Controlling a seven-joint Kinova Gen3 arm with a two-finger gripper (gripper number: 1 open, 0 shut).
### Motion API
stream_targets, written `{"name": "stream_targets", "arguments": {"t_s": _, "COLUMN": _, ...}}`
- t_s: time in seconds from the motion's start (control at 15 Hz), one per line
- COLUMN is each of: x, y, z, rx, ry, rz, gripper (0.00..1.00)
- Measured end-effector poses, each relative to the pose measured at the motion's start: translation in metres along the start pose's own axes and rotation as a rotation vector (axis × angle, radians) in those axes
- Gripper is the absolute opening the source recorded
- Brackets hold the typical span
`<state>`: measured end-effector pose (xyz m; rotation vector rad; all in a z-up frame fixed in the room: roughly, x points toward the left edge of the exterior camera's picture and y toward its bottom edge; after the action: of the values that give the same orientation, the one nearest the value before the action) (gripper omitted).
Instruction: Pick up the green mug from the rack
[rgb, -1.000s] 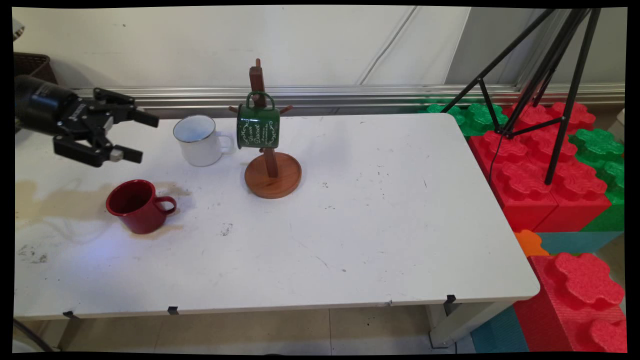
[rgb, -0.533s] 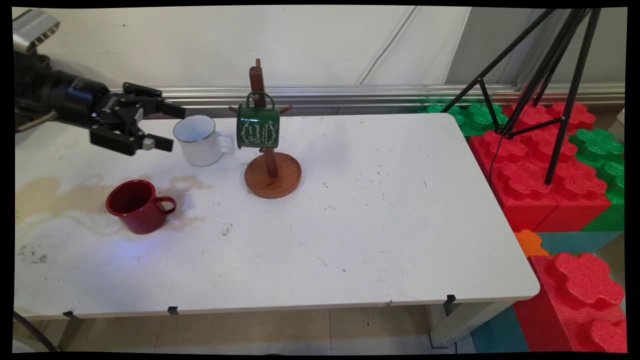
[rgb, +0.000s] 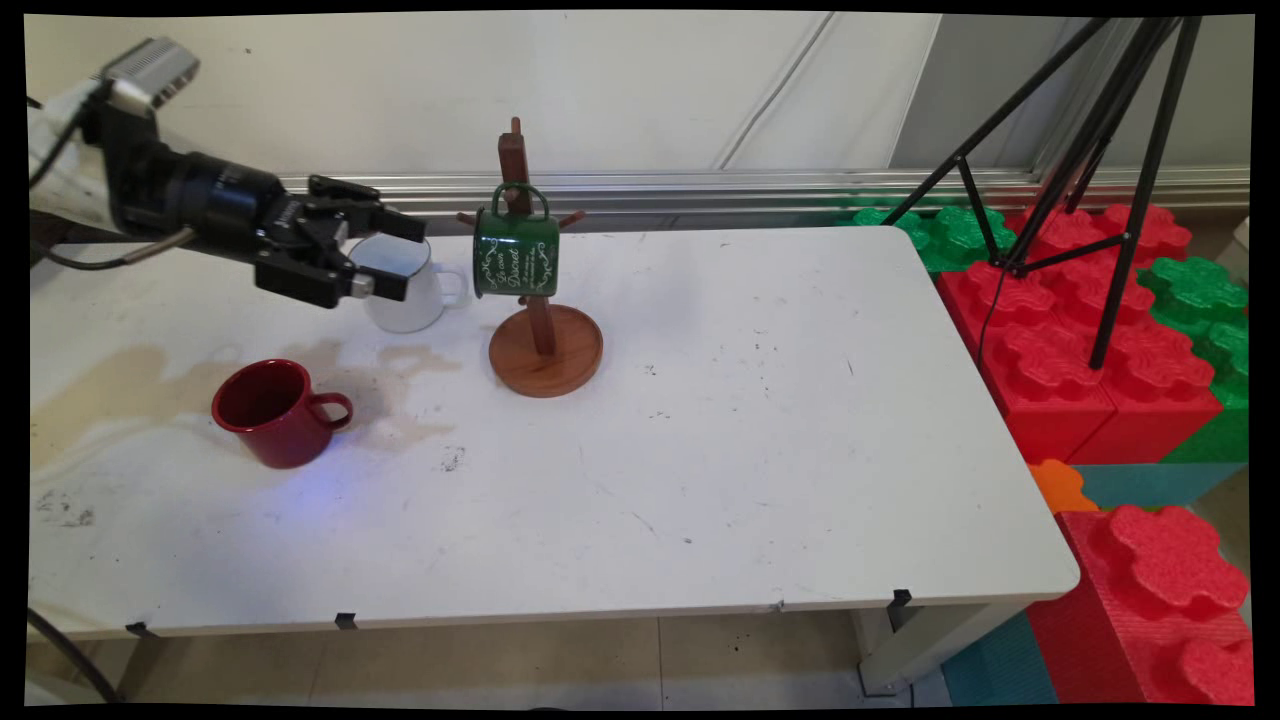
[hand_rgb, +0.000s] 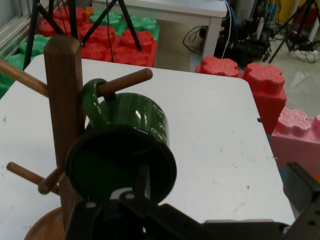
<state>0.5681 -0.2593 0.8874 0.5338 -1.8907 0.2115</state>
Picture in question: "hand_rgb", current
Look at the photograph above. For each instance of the white background table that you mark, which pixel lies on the white background table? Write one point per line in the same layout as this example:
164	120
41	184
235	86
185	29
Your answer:
162	7

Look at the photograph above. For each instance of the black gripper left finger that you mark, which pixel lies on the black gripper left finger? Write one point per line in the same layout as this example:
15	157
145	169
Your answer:
140	220

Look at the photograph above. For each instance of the tall red foam block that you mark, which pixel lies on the tall red foam block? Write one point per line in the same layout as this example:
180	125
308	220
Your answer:
265	85

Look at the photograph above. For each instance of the black equipment pile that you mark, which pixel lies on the black equipment pile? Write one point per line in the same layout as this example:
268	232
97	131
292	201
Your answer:
245	47

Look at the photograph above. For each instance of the wooden mug tree stand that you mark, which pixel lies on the wooden mug tree stand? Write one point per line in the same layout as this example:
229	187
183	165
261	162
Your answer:
63	100

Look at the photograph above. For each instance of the black background tripod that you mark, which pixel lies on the black background tripod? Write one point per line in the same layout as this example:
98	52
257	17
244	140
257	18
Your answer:
287	32

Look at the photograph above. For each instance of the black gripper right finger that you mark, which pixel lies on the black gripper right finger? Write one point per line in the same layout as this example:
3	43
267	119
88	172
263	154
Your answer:
307	200

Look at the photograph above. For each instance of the aluminium wall rail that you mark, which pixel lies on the aluminium wall rail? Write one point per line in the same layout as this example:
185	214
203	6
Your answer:
12	32

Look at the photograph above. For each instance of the green printed enamel mug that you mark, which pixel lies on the green printed enamel mug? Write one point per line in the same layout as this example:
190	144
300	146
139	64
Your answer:
140	117

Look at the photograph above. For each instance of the pink foam block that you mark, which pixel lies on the pink foam block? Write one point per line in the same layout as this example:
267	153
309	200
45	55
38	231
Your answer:
295	145

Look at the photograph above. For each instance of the small red foam block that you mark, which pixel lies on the small red foam block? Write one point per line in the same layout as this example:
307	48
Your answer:
50	26

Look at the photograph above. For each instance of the black table edge clip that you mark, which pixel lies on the black table edge clip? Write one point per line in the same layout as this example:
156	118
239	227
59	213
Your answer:
259	120

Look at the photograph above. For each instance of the green foam block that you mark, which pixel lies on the green foam block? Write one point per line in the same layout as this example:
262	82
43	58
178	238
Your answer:
140	23
15	62

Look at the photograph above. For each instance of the black camera tripod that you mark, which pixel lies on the black camera tripod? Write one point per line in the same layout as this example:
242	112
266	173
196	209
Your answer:
73	20

